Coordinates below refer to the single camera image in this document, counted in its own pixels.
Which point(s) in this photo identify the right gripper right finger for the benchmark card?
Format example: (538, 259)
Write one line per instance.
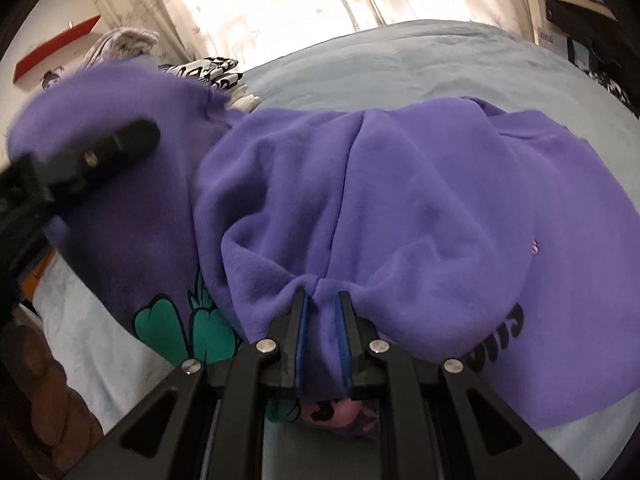
(437, 420)

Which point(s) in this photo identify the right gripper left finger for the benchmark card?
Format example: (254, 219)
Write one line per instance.
(205, 421)

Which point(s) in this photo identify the purple zip hoodie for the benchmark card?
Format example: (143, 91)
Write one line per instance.
(457, 229)

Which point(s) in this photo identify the black patterned hanging clothes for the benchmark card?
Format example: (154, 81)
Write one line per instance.
(620, 76)

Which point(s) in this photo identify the orange wooden headboard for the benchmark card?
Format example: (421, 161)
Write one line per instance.
(30, 282)

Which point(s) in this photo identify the blue-grey bed blanket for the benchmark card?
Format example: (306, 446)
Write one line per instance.
(384, 69)

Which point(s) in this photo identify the grey patterned folded blanket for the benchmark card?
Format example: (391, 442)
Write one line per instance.
(121, 43)

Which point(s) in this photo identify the black white patterned garment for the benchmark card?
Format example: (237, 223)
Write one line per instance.
(219, 73)

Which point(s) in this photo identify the white puffer jacket folded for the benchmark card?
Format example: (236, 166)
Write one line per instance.
(241, 99)

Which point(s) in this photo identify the cartoon face wall sticker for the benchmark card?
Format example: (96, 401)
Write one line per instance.
(51, 77)

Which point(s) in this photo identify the red wall shelf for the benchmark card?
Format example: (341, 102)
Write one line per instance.
(49, 47)

